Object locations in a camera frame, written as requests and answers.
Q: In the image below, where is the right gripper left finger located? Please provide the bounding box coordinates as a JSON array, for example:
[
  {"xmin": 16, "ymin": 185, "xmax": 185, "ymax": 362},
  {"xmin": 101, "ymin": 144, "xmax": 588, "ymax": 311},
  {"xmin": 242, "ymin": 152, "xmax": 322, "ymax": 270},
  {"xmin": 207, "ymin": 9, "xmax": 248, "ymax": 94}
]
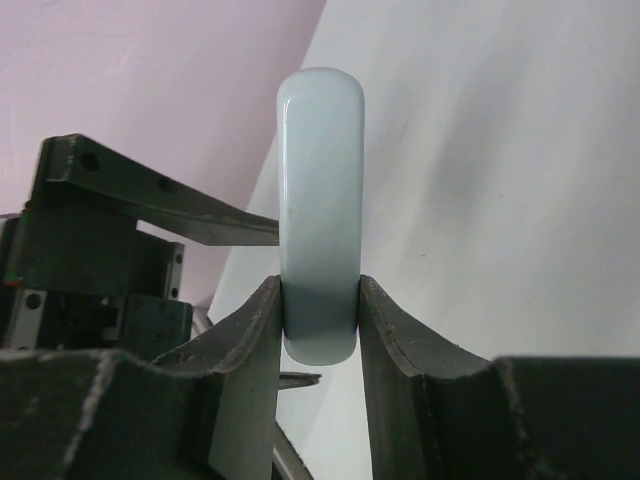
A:
[{"xmin": 1, "ymin": 276, "xmax": 281, "ymax": 479}]

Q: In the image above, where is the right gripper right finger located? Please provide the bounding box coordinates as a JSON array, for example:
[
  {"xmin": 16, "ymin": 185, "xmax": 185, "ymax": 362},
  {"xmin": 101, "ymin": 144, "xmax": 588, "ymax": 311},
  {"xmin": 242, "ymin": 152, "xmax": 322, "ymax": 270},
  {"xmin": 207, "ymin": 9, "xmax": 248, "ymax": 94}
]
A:
[{"xmin": 359, "ymin": 276, "xmax": 639, "ymax": 479}]

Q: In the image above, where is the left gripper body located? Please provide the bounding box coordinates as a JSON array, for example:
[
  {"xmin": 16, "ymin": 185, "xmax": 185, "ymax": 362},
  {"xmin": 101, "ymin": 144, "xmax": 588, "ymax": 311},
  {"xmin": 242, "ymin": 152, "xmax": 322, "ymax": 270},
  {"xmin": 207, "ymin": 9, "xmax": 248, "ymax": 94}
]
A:
[{"xmin": 1, "ymin": 205, "xmax": 192, "ymax": 350}]

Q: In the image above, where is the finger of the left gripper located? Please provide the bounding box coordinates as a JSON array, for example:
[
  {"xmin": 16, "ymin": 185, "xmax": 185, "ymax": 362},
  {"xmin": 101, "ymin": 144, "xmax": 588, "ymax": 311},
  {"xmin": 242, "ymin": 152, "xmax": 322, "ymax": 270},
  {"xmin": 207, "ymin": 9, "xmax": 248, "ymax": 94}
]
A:
[
  {"xmin": 39, "ymin": 133, "xmax": 279, "ymax": 246},
  {"xmin": 278, "ymin": 371, "xmax": 321, "ymax": 388}
]

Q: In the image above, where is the light blue white stapler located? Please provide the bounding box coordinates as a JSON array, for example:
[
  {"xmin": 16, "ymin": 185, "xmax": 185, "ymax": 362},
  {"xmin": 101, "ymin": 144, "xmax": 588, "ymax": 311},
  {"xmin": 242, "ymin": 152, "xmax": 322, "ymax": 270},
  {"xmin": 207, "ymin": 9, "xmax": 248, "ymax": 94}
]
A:
[{"xmin": 277, "ymin": 67, "xmax": 365, "ymax": 366}]

